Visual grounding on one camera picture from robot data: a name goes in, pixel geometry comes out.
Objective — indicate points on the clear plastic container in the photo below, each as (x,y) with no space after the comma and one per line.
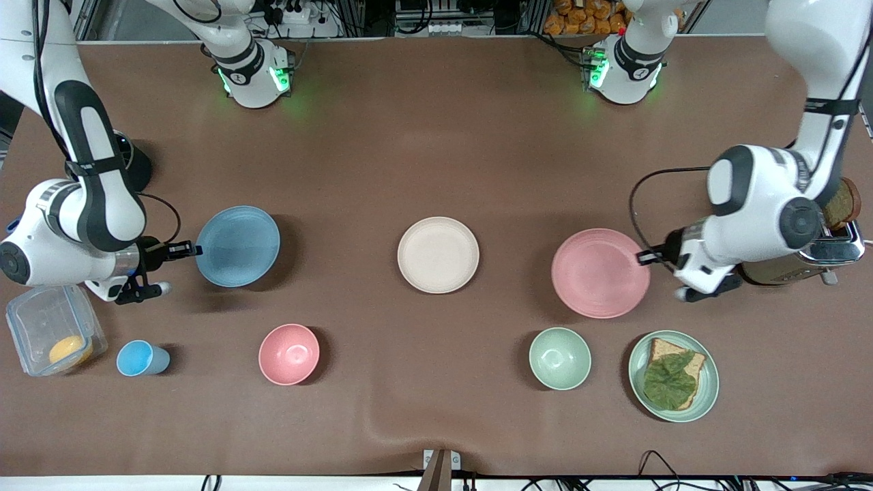
(41,320)

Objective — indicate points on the blue cup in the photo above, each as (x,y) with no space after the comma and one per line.
(140,359)

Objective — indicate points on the brown bread slice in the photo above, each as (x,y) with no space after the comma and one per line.
(663,349)

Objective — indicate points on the beige plate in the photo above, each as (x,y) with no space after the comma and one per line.
(438,255)

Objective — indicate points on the green bowl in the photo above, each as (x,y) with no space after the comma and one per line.
(560,359)

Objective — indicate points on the beige chrome toaster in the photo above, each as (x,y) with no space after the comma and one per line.
(777,273)

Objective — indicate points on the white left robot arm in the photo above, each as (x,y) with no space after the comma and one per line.
(757,198)

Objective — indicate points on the green plate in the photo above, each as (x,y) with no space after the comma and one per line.
(709,389)

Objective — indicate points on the pink plate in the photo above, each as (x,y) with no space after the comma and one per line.
(600,273)

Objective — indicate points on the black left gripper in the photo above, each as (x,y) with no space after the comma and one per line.
(671,249)

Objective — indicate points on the pink bowl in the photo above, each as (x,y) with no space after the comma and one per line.
(289,354)

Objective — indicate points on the brown toast slice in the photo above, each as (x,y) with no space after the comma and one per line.
(842,204)

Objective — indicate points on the blue plate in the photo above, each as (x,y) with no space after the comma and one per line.
(239,245)

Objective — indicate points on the black utensil holder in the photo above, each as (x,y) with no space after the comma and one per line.
(140,170)

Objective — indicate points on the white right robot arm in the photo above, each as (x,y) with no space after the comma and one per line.
(102,204)

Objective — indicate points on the orange snack bags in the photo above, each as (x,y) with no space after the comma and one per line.
(586,17)

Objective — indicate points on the white power strip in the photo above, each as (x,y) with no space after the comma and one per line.
(297,12)

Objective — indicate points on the green lettuce leaf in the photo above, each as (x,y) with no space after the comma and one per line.
(668,385)

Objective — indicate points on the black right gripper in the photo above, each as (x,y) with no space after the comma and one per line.
(151,254)

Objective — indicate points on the yellow round food piece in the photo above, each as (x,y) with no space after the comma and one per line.
(70,351)

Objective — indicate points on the metal camera bracket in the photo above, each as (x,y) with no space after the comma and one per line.
(438,470)

